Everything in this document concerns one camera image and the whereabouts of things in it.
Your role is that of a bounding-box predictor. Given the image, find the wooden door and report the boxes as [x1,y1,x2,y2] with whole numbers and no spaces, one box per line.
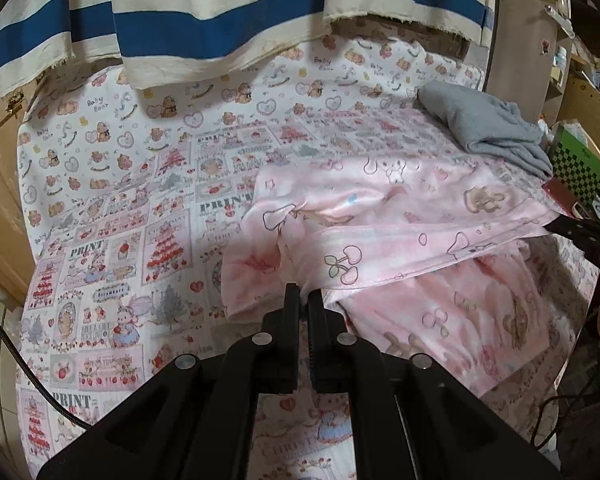
[0,85,37,306]

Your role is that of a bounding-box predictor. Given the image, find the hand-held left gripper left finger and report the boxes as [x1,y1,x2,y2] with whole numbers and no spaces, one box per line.
[37,283,303,480]

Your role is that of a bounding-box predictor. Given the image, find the black cable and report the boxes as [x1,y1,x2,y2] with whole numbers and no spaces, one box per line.
[534,394,600,453]
[0,295,93,431]

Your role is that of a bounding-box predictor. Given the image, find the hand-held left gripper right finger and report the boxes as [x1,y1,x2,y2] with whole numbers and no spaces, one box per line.
[307,290,563,480]

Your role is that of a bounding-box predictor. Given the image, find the white bear print sheet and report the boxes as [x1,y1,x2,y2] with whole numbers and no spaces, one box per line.
[17,32,486,256]

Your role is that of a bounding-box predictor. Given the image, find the green checkered box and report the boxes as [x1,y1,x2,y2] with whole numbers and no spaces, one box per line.
[550,122,600,216]

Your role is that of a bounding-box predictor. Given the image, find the grey sweatpants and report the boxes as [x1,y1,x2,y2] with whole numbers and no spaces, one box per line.
[416,80,555,181]

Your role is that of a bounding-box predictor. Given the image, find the pink printed pants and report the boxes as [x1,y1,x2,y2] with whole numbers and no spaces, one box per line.
[221,152,563,396]

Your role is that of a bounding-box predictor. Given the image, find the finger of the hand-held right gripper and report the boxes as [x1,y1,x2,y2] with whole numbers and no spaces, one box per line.
[545,215,600,281]

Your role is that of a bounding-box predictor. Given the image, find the printed bed sheet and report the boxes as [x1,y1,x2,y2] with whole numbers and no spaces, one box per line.
[17,105,600,480]

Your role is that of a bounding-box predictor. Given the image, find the brown board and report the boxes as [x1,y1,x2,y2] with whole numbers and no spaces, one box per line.
[330,12,473,61]

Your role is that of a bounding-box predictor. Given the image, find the wooden shelf unit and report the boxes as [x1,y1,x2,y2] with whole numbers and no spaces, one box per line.
[495,0,600,126]

